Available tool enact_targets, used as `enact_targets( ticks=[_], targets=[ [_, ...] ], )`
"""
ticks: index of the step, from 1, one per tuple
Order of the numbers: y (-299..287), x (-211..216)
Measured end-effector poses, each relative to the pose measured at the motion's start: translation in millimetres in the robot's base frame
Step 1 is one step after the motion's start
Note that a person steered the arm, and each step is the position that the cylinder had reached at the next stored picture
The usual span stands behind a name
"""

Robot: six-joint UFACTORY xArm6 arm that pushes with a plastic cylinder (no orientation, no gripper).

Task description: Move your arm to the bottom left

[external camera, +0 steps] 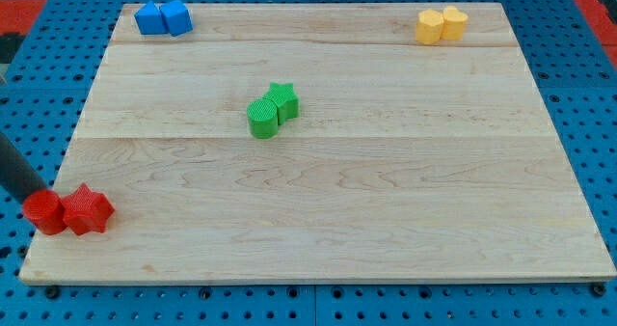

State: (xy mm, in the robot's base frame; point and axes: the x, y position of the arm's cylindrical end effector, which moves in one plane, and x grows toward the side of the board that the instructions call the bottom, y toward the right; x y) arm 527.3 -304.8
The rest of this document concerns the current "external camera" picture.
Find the red star block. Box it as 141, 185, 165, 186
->
60, 183, 115, 235

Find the dark grey robot arm rod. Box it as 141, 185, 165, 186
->
1, 134, 47, 204

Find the wooden board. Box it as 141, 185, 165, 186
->
20, 3, 616, 285

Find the yellow hexagon block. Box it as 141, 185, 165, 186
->
416, 10, 444, 44

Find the yellow heart block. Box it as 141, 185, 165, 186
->
441, 6, 469, 41

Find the blue triangle block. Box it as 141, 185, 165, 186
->
134, 1, 168, 35

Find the blue cube block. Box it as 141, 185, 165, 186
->
160, 0, 193, 37

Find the red cylinder block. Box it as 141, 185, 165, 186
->
22, 189, 67, 235

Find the green cylinder block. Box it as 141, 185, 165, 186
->
247, 98, 279, 139

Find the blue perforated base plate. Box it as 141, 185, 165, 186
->
1, 0, 616, 325

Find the green star block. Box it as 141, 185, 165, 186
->
263, 82, 300, 125

